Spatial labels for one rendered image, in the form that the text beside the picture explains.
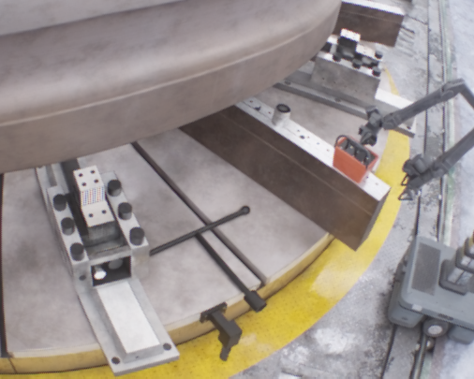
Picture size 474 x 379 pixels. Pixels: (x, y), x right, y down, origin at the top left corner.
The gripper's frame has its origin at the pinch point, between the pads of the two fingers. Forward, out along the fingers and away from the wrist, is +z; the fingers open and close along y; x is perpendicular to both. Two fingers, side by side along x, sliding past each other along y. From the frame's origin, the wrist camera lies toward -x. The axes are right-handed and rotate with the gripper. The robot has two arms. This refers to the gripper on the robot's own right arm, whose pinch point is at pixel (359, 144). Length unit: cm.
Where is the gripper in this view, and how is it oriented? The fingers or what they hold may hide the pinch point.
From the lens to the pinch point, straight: 262.1
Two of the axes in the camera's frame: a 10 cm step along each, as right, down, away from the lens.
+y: 7.5, 5.5, -3.6
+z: -6.6, 6.0, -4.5
